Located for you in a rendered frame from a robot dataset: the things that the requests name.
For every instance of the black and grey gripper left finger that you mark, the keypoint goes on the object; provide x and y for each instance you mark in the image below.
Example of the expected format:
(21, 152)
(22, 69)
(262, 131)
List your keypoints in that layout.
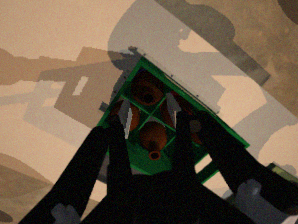
(66, 202)

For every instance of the dark green crate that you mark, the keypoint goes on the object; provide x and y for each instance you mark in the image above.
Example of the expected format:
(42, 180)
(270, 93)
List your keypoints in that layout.
(138, 156)

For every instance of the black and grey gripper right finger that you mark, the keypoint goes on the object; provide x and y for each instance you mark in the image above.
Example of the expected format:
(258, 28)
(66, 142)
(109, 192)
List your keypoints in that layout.
(261, 194)

